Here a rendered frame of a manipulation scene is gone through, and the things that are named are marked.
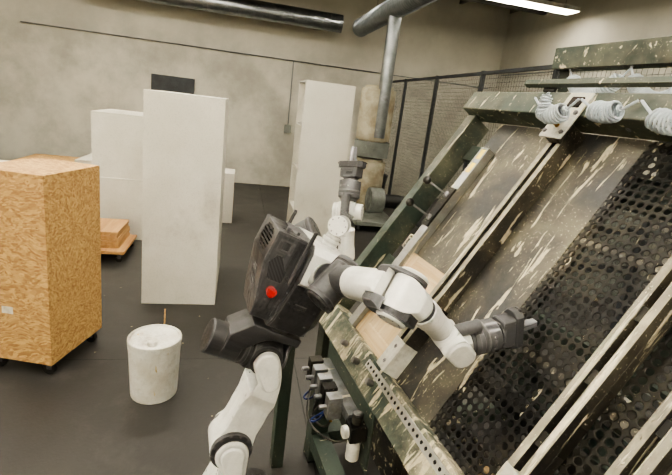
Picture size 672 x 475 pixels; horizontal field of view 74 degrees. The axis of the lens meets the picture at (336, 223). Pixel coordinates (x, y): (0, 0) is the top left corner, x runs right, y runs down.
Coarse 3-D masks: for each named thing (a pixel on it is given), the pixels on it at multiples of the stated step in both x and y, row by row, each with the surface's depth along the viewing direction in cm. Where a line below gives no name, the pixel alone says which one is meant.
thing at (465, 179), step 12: (492, 156) 189; (480, 168) 189; (456, 180) 193; (468, 180) 189; (456, 192) 189; (444, 216) 190; (420, 228) 193; (432, 228) 190; (420, 240) 190; (408, 252) 190; (396, 264) 191; (360, 312) 191
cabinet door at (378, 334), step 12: (408, 264) 188; (420, 264) 182; (432, 276) 172; (432, 288) 169; (372, 312) 188; (360, 324) 190; (372, 324) 184; (384, 324) 178; (372, 336) 179; (384, 336) 174; (372, 348) 175; (384, 348) 170
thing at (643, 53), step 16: (560, 48) 217; (576, 48) 208; (592, 48) 200; (608, 48) 192; (624, 48) 185; (640, 48) 179; (656, 48) 173; (560, 64) 216; (576, 64) 208; (592, 64) 199; (608, 64) 192; (624, 64) 185; (640, 64) 179; (656, 64) 174
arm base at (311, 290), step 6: (336, 258) 131; (342, 258) 127; (348, 258) 127; (330, 264) 133; (348, 264) 126; (354, 264) 126; (324, 270) 132; (318, 276) 131; (312, 282) 130; (306, 288) 131; (312, 288) 123; (312, 294) 123; (318, 294) 121; (312, 300) 127; (318, 300) 122; (324, 300) 121; (318, 306) 127; (324, 306) 122; (330, 306) 122; (330, 312) 125
